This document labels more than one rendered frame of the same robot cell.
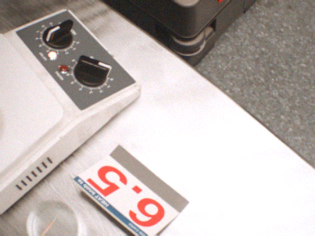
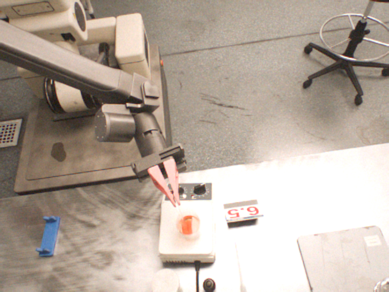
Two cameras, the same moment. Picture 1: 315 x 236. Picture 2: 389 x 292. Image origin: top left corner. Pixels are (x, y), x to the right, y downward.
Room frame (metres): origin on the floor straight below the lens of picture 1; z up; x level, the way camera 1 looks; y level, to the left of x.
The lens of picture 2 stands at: (0.02, 0.28, 1.53)
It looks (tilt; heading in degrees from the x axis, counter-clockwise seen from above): 58 degrees down; 313
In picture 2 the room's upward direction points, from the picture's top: 9 degrees counter-clockwise
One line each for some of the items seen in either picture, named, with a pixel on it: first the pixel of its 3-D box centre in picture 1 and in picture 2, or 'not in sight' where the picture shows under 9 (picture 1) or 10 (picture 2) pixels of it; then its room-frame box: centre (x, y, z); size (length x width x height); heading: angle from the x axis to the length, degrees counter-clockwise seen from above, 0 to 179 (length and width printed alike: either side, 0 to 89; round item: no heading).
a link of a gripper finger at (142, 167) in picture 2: not in sight; (163, 185); (0.24, 0.15, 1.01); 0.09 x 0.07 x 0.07; 148
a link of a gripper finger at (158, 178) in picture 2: not in sight; (173, 181); (0.23, 0.13, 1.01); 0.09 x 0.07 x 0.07; 148
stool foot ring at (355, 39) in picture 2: not in sight; (356, 36); (0.17, -1.36, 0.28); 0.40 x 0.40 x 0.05
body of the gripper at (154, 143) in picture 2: not in sight; (156, 153); (0.29, 0.10, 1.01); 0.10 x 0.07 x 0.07; 58
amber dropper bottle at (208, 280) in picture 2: not in sight; (209, 285); (0.10, 0.22, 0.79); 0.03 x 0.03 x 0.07
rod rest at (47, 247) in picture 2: not in sight; (47, 234); (0.51, 0.36, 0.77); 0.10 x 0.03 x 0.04; 127
